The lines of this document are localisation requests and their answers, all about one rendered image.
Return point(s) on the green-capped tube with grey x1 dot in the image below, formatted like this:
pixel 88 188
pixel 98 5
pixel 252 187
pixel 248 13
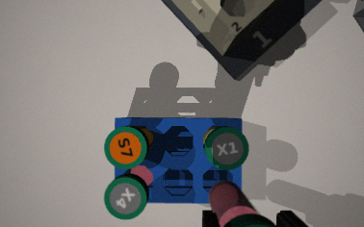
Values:
pixel 225 147

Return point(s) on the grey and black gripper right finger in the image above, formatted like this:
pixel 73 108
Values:
pixel 289 219

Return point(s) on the blue tube rack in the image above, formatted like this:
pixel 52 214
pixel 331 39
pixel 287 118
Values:
pixel 179 141

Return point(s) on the conical tube with pink liquid and green cap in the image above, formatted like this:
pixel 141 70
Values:
pixel 233 208

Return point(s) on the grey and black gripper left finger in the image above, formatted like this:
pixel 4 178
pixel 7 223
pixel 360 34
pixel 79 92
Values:
pixel 209 219

